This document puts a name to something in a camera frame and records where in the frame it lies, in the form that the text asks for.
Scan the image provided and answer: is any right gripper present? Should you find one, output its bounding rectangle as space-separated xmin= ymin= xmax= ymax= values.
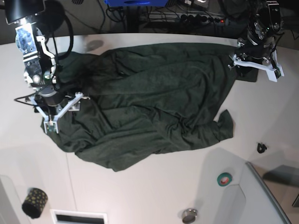
xmin=35 ymin=85 xmax=81 ymax=112

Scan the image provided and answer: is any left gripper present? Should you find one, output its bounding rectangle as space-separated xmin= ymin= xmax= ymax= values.
xmin=228 ymin=38 xmax=275 ymax=70

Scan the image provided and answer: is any dark green t-shirt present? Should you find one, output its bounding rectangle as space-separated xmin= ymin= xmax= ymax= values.
xmin=40 ymin=42 xmax=259 ymax=173

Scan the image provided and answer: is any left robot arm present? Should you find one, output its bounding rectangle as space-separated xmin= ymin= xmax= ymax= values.
xmin=228 ymin=0 xmax=282 ymax=72

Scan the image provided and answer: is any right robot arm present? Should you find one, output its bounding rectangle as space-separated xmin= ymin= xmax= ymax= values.
xmin=1 ymin=0 xmax=77 ymax=115

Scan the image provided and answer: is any white power strip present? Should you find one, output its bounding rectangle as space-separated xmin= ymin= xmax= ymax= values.
xmin=149 ymin=12 xmax=230 ymax=26

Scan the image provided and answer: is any black gold dotted cup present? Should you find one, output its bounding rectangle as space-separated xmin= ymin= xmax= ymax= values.
xmin=21 ymin=188 xmax=48 ymax=219

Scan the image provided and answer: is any small black clip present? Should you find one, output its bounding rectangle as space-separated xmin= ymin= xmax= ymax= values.
xmin=256 ymin=143 xmax=268 ymax=154

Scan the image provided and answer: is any blue box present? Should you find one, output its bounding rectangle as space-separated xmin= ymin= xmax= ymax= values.
xmin=104 ymin=0 xmax=168 ymax=7

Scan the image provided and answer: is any white slotted tray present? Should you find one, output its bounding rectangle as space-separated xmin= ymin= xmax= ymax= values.
xmin=50 ymin=209 xmax=108 ymax=224

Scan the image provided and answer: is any green tape roll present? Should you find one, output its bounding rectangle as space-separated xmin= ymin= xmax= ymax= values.
xmin=217 ymin=172 xmax=233 ymax=187

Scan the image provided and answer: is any round metal tin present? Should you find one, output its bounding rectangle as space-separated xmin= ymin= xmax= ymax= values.
xmin=181 ymin=208 xmax=198 ymax=224

